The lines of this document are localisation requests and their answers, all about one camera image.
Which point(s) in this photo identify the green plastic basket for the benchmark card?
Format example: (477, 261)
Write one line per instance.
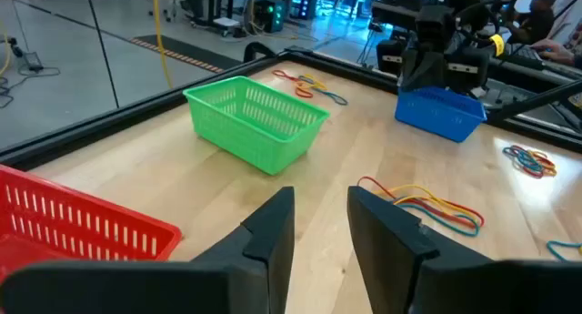
(273, 145)

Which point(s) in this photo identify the rubber bands near top right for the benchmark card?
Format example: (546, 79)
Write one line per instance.
(336, 98)

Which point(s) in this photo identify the person's hand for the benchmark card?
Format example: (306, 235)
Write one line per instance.
(552, 52)

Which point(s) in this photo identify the black power adapter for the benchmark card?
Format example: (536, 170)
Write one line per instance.
(33, 61)

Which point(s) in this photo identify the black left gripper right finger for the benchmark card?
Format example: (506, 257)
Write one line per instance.
(391, 259)

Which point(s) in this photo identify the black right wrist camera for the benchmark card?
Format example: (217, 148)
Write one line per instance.
(434, 25)

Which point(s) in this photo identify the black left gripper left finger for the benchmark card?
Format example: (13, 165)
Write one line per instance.
(254, 268)

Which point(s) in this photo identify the black keyboard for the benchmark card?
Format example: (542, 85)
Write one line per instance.
(523, 54)

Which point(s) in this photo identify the red plastic basket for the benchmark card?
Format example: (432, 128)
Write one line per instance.
(18, 255)

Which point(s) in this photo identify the black metal table frame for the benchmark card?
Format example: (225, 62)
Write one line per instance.
(91, 127)

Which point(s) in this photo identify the black orange-striped floor mat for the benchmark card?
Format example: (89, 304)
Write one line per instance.
(182, 47)

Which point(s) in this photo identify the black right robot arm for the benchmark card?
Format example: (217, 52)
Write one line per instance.
(468, 0)

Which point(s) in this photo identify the blue plastic basket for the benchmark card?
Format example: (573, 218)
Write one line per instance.
(436, 118)

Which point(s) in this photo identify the teal rubber band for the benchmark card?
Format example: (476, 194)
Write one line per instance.
(564, 242)
(436, 219)
(523, 161)

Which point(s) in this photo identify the person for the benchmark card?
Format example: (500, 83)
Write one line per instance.
(536, 18)

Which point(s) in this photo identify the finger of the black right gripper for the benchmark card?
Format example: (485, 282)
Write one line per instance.
(436, 73)
(414, 75)

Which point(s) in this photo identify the computer tower with green light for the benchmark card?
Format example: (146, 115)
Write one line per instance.
(269, 16)

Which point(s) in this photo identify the yellow rubber band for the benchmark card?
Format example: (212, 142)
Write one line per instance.
(423, 187)
(550, 170)
(314, 78)

